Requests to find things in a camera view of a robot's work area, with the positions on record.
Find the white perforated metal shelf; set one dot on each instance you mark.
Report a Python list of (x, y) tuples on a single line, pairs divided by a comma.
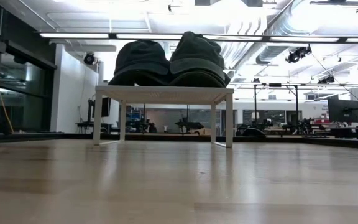
[(166, 93)]

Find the black computer monitor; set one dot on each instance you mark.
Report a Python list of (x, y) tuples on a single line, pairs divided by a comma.
[(106, 107), (343, 110)]

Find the black round ceiling lamp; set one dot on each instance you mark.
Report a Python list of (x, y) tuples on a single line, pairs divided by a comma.
[(89, 58)]

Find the long linear light strip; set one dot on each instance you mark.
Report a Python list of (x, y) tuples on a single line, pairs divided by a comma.
[(73, 35)]

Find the black spotlight cluster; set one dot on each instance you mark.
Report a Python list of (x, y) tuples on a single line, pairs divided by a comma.
[(326, 80), (297, 54)]

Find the red box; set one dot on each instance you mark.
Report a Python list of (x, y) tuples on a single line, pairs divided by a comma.
[(322, 120)]

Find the dark glass partition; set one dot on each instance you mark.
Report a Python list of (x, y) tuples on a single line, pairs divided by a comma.
[(26, 77)]

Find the black metal gantry frame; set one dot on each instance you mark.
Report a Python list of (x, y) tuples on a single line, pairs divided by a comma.
[(275, 84)]

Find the silver ventilation duct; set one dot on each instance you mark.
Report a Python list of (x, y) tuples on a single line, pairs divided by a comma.
[(270, 53)]

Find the black metal table frame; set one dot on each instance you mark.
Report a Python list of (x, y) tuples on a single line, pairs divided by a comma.
[(291, 140)]

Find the black ceiling rail fixture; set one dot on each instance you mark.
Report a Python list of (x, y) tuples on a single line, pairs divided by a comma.
[(337, 2)]

